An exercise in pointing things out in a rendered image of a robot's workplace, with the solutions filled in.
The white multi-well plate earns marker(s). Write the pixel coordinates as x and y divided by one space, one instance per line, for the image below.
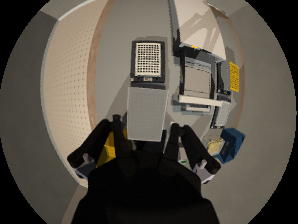
223 113
148 57

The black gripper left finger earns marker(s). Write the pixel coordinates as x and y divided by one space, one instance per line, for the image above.
84 159

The grey bench mat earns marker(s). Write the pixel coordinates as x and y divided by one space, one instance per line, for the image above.
137 20

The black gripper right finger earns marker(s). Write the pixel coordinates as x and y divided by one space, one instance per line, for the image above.
201 162

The dark blue bin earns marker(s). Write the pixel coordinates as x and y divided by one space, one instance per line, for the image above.
231 137

